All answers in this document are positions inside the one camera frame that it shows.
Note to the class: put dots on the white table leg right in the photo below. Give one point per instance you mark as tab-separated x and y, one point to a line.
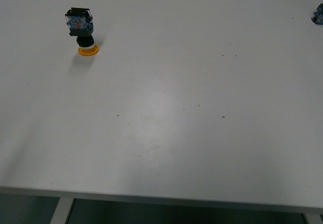
312	218

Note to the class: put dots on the white table leg left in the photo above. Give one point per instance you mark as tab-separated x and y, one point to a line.
63	211

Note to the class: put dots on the yellow push button switch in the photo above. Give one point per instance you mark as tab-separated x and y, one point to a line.
80	24

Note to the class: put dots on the white table leg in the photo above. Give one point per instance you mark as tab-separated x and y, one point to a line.
63	211
312	218

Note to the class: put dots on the blue switch block at edge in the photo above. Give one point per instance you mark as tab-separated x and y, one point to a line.
317	17

